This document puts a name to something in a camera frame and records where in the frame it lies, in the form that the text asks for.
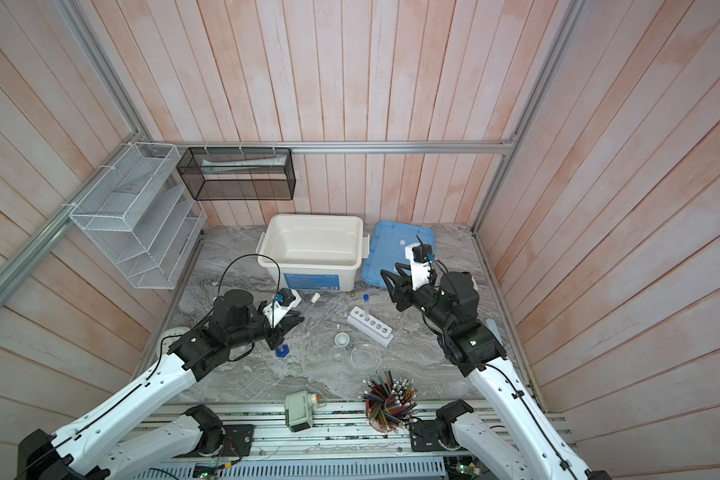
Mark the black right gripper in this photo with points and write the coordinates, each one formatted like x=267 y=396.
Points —
x=401 y=293

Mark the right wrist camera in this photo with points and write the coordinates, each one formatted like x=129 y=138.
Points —
x=420 y=257

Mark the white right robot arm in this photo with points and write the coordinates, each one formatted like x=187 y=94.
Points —
x=535 y=450

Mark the black mesh wall shelf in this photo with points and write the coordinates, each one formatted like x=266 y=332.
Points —
x=238 y=173

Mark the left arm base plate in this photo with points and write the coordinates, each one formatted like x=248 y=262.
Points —
x=228 y=440

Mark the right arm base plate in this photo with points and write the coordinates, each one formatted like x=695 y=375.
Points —
x=431 y=436

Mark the cup of coloured pencils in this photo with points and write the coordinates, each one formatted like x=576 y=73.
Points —
x=389 y=402

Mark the large clear petri dish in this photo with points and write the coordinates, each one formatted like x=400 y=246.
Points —
x=365 y=358

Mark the small blue bottle cap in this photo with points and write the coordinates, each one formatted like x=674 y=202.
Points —
x=282 y=351

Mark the white test tube rack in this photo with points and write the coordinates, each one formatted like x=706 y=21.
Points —
x=370 y=326

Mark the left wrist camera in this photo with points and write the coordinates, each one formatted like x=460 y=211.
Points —
x=284 y=301

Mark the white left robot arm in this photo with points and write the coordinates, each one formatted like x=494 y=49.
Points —
x=97 y=445

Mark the blue plastic bin lid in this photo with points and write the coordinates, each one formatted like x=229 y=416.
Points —
x=387 y=247

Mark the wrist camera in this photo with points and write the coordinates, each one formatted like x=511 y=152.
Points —
x=420 y=257
x=284 y=301

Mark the round white wall clock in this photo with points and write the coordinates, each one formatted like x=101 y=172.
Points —
x=168 y=337

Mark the small glass dish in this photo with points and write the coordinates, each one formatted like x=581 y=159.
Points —
x=342 y=339

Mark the white plastic storage bin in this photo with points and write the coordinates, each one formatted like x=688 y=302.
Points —
x=314 y=252

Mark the aluminium horizontal wall rail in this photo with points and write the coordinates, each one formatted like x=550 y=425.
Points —
x=366 y=147

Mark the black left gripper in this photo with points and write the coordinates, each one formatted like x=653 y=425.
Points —
x=280 y=331

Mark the green white box device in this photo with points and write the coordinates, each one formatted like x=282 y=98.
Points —
x=299 y=409

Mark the white wire wall rack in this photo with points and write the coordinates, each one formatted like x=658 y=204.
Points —
x=145 y=226

